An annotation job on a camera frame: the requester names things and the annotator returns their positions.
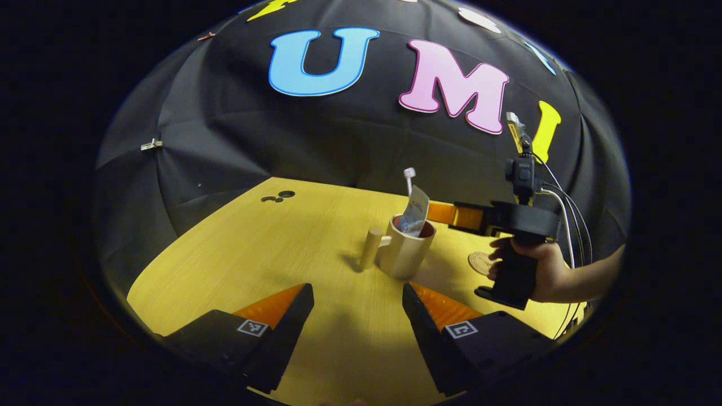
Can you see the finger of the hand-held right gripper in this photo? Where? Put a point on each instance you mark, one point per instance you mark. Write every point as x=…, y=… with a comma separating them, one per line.
x=443, y=212

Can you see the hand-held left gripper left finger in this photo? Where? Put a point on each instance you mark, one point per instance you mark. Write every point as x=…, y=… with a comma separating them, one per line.
x=287, y=338

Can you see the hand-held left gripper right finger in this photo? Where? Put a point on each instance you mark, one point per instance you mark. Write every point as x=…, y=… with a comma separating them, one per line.
x=426, y=338

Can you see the white toothpaste tube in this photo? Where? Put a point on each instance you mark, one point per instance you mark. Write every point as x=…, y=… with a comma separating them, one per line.
x=415, y=211

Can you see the white toothbrush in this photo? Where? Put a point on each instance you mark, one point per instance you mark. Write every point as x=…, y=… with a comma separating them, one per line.
x=409, y=176

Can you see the beige cup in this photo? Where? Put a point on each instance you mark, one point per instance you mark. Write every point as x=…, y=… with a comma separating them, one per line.
x=403, y=256

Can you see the round cork coaster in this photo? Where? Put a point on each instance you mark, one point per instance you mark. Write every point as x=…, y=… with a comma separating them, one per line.
x=479, y=263

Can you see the wooden desktop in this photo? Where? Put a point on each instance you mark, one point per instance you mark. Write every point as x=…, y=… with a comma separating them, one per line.
x=254, y=254

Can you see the black backdrop cloth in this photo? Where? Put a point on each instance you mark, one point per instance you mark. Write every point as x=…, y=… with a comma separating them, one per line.
x=316, y=141

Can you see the small white clip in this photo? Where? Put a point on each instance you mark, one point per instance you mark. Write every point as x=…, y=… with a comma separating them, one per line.
x=151, y=144

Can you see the small red clip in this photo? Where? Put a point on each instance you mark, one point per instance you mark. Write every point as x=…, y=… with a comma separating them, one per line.
x=206, y=36

